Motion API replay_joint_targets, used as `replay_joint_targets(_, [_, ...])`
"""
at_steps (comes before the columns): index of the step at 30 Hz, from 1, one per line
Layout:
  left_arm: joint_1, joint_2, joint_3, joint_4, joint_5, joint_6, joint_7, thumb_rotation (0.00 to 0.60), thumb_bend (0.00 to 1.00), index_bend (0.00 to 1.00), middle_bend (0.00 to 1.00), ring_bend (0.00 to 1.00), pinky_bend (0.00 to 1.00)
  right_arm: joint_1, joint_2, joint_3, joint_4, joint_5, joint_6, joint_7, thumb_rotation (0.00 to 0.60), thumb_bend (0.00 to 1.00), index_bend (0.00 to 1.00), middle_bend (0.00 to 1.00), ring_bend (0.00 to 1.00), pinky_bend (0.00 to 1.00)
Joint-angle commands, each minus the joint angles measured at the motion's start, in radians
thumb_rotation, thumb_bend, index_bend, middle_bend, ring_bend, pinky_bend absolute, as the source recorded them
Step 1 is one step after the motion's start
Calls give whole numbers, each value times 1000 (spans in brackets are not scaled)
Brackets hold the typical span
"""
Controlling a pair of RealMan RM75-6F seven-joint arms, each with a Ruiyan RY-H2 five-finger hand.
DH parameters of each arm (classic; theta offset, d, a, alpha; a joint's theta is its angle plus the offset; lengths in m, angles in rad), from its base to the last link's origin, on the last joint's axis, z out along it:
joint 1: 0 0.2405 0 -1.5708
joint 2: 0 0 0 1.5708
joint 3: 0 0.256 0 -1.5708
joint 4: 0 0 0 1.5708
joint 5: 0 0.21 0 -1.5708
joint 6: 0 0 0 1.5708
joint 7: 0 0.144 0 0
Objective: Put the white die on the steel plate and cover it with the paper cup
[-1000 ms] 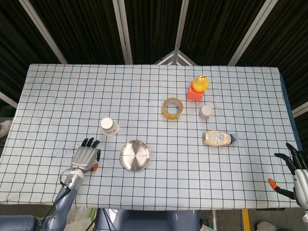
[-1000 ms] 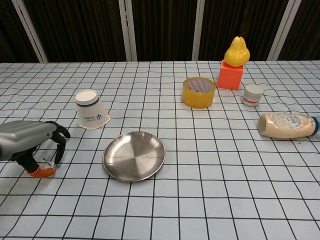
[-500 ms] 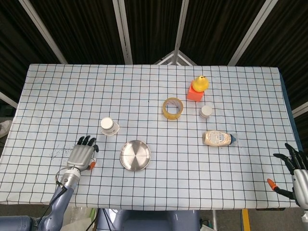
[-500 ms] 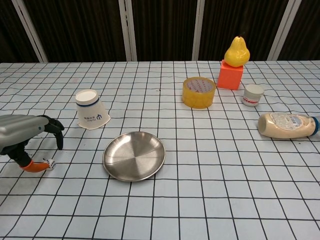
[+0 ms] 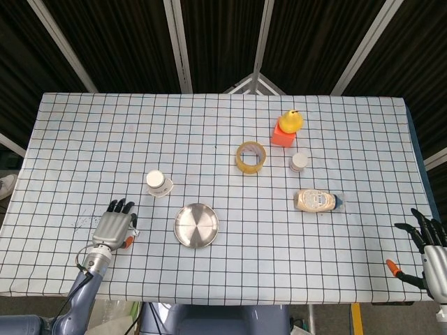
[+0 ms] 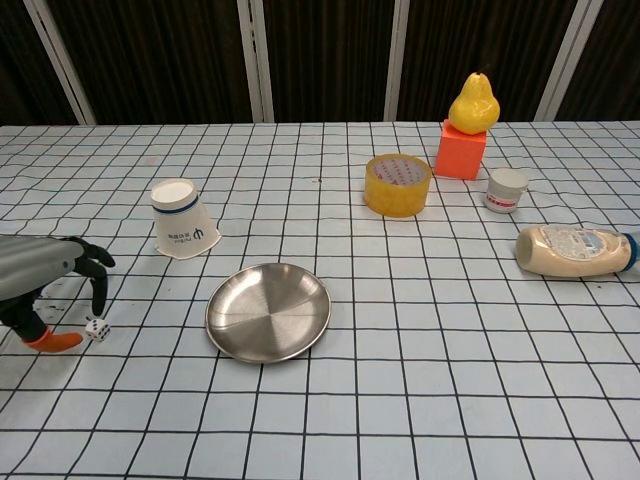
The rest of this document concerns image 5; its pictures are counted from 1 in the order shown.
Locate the checkered tablecloth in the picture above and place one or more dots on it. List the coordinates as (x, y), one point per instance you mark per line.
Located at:
(104, 139)

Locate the white shoe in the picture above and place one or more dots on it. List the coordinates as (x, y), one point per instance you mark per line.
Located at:
(7, 186)

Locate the white aluminium frame post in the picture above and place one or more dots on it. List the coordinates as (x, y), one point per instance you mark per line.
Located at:
(363, 45)
(179, 45)
(262, 35)
(63, 45)

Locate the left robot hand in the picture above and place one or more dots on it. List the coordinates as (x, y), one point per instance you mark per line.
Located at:
(110, 230)

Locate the white triangular frame brace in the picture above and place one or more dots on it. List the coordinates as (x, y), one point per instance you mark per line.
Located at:
(252, 82)

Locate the clear plastic bag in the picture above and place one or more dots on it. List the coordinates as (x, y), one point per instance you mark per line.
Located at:
(111, 315)

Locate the blue-grey robot torso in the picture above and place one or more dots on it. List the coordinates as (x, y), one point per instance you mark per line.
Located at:
(216, 319)

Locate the yellow toy pear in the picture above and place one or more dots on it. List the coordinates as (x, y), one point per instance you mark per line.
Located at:
(291, 122)

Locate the yellow tape roll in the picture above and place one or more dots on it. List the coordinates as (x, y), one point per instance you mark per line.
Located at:
(241, 164)

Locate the beige sauce squeeze bottle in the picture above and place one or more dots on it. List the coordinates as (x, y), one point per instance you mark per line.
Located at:
(312, 200)

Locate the round steel plate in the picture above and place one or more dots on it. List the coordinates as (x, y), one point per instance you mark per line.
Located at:
(196, 225)

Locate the white die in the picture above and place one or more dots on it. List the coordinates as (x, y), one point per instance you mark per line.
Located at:
(136, 233)

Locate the small white jar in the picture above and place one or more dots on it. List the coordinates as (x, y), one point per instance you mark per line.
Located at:
(299, 161)

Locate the orange cube block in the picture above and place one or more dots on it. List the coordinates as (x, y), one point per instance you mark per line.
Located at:
(282, 140)

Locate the white paper cup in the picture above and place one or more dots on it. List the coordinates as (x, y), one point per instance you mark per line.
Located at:
(156, 180)

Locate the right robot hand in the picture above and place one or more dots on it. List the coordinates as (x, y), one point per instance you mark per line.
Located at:
(434, 265)

